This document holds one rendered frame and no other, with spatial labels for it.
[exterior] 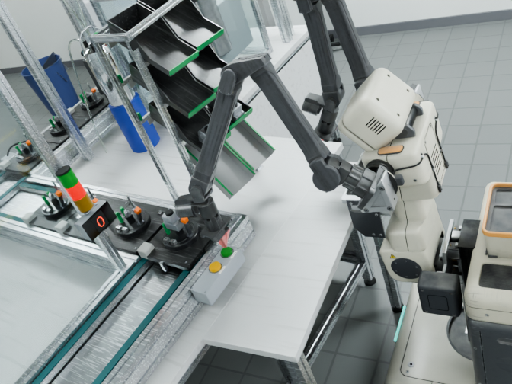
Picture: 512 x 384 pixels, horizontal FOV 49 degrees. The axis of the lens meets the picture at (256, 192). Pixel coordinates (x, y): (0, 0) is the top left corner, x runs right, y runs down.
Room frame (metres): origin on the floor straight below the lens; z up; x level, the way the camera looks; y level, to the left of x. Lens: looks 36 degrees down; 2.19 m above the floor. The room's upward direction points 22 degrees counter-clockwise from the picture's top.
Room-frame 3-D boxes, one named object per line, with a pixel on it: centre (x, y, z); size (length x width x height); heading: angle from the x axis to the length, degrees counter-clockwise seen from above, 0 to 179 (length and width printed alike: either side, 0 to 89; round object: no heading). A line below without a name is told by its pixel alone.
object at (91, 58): (2.60, 0.43, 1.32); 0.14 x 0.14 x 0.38
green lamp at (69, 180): (1.56, 0.52, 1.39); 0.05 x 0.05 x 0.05
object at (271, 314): (1.59, 0.08, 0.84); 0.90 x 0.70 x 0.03; 142
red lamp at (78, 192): (1.56, 0.52, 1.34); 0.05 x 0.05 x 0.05
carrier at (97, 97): (3.10, 0.68, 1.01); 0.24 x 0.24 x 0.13; 44
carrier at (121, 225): (1.79, 0.48, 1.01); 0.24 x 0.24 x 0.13; 44
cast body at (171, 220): (1.61, 0.31, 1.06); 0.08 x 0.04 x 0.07; 42
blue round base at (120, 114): (2.60, 0.43, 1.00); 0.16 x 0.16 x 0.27
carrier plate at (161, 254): (1.61, 0.31, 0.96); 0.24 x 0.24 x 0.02; 44
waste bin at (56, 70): (5.78, 1.52, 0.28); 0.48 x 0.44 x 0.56; 141
